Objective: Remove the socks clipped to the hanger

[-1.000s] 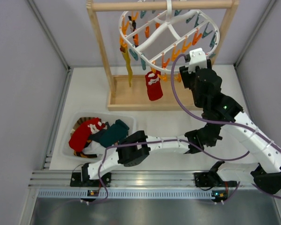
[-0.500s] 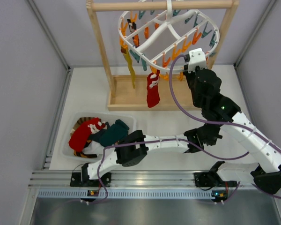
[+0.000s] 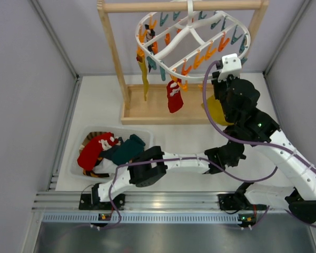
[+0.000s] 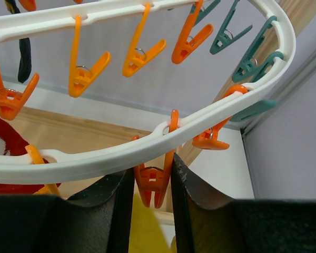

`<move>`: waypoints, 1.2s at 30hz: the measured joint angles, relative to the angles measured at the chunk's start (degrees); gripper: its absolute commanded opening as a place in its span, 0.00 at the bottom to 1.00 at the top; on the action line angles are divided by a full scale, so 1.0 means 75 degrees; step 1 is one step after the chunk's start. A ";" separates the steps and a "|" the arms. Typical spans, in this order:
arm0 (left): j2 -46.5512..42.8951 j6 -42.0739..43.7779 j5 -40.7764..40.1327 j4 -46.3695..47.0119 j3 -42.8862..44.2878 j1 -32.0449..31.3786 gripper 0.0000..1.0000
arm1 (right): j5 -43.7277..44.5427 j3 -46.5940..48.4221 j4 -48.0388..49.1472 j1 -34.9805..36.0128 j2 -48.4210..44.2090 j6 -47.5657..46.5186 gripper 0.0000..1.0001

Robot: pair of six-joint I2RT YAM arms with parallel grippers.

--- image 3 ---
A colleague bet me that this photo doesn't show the white plastic basket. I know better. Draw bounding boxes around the white plastic basket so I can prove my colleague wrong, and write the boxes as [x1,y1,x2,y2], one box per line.
[65,124,154,183]

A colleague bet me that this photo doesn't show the teal sock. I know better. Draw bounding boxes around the teal sock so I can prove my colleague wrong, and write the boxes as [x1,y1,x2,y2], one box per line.
[111,134,145,166]

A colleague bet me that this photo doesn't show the wooden hanger stand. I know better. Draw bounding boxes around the wooden hanger stand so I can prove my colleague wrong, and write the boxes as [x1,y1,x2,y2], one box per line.
[97,1,269,125]

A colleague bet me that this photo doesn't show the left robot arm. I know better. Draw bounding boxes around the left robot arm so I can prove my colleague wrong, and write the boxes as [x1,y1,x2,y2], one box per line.
[91,141,246,204]

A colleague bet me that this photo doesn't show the white round clip hanger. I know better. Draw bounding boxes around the white round clip hanger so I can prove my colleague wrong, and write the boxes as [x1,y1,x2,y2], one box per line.
[135,11,251,81]

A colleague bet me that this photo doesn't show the aluminium rail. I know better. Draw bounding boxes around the aluminium rail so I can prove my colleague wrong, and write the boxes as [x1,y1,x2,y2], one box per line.
[31,191,316,225]

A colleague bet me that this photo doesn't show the brown striped sock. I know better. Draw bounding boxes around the brown striped sock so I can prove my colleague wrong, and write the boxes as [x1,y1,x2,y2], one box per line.
[78,131,105,153]

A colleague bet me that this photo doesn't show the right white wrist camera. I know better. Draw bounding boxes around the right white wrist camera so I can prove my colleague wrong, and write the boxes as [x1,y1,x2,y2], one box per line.
[218,53,242,82]

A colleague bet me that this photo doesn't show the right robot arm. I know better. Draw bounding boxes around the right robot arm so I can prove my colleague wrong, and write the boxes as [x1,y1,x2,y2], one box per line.
[211,71,316,224]

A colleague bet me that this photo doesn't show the dark navy sock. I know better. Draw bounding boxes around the dark navy sock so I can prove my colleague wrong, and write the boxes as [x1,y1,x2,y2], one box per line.
[144,24,158,55]

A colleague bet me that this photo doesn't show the red sock with white pattern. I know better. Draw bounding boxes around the red sock with white pattern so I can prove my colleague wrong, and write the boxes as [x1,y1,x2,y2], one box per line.
[166,81,184,113]

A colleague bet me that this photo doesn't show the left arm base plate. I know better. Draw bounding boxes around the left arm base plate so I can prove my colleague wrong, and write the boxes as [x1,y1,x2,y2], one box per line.
[78,193,126,211]

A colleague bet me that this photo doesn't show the white sock in basket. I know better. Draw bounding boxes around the white sock in basket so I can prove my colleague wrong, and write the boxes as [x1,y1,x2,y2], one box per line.
[93,159,117,174]

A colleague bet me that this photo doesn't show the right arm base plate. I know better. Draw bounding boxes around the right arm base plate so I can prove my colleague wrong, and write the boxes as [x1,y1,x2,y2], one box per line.
[218,193,267,211]

